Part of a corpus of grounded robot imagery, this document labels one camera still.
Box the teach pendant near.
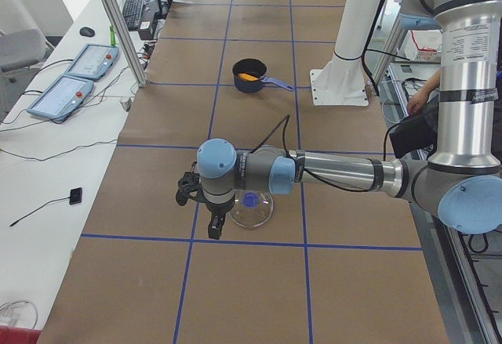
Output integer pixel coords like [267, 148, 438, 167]
[27, 74, 94, 123]

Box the white camera mast column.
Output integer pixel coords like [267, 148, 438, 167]
[333, 0, 381, 62]

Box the yellow corn cob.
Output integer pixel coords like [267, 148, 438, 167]
[238, 73, 259, 81]

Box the small black device on table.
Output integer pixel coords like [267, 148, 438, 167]
[69, 187, 83, 205]

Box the teach pendant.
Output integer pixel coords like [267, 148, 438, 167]
[65, 43, 119, 81]
[27, 74, 94, 123]

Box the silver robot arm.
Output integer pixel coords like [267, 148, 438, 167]
[193, 0, 501, 239]

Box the glass lid with blue knob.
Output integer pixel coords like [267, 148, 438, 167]
[230, 190, 274, 229]

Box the aluminium frame post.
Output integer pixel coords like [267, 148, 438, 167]
[101, 0, 147, 88]

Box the black computer mouse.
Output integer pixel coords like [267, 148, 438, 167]
[79, 27, 95, 38]

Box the teach pendant far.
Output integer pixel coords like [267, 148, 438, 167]
[65, 43, 119, 81]

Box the brown table mat with grid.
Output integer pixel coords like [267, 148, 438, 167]
[39, 0, 449, 343]

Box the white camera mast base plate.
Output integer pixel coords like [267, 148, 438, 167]
[310, 68, 369, 107]

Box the blue saucepan with handle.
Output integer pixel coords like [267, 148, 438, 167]
[232, 58, 293, 93]

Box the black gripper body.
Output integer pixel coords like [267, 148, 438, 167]
[206, 201, 234, 215]

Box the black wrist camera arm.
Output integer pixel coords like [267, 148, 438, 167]
[175, 161, 205, 206]

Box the person in black clothes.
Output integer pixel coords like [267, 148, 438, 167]
[389, 69, 502, 158]

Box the black keyboard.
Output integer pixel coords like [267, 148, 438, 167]
[122, 0, 145, 31]

